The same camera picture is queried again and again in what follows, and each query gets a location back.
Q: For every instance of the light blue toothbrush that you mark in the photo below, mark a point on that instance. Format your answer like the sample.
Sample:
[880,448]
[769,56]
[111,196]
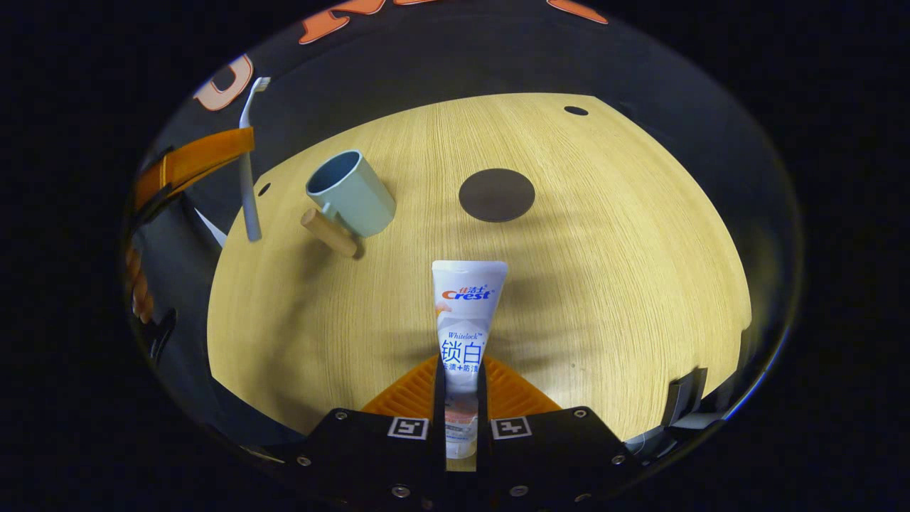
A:
[249,199]

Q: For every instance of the black backdrop cloth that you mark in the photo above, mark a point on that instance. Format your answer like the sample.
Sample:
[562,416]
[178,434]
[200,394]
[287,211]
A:
[426,64]

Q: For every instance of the light blue cup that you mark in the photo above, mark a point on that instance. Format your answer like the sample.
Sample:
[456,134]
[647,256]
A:
[355,199]

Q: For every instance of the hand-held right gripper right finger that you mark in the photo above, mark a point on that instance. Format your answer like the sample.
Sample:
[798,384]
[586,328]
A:
[554,448]

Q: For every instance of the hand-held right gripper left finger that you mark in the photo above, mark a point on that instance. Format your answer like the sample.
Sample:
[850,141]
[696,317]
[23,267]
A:
[370,448]

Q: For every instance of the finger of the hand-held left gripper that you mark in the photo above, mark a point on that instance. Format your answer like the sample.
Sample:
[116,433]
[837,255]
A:
[206,156]

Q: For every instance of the white toothpaste tube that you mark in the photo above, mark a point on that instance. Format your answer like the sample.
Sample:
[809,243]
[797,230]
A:
[469,313]

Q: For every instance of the dark round coaster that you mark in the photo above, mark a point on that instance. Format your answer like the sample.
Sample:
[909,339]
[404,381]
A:
[498,195]

